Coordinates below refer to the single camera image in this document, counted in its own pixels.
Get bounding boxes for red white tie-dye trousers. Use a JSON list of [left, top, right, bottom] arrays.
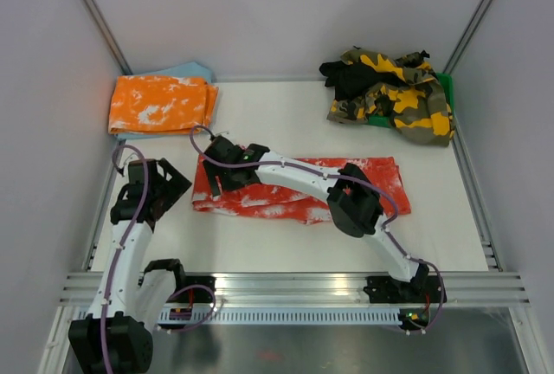
[[191, 157, 411, 225]]

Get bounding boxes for right corner aluminium post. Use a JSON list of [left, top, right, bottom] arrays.
[[444, 0, 494, 74]]

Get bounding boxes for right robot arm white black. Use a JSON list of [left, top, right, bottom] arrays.
[[198, 135, 429, 301]]

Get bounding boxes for corner aluminium post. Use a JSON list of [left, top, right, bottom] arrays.
[[81, 0, 132, 75], [444, 0, 494, 74]]

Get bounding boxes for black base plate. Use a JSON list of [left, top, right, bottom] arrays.
[[168, 275, 216, 307], [363, 275, 448, 305]]

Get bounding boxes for white slotted cable duct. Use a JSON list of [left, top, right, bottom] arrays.
[[73, 306, 447, 326]]

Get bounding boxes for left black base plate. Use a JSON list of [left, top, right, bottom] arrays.
[[168, 275, 216, 307]]

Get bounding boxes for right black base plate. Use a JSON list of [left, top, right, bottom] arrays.
[[363, 275, 448, 305]]

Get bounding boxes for green plastic bin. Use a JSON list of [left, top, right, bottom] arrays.
[[367, 73, 454, 128]]

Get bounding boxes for left corner aluminium post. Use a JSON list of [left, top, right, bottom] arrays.
[[81, 0, 132, 75]]

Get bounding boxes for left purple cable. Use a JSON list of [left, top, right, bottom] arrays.
[[99, 144, 216, 374]]

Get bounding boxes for folded light blue trousers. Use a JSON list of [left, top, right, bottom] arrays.
[[116, 60, 214, 141]]

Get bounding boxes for aluminium front rail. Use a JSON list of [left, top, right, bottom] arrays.
[[58, 270, 531, 306]]

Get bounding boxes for black trousers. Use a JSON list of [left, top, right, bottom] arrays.
[[319, 61, 390, 101]]

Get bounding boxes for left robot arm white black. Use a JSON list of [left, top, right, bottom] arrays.
[[68, 158, 191, 373]]

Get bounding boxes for camouflage yellow green trousers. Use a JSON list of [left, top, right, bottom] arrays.
[[326, 47, 455, 147]]

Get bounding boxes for folded orange tie-dye trousers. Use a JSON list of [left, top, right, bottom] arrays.
[[107, 74, 220, 136]]

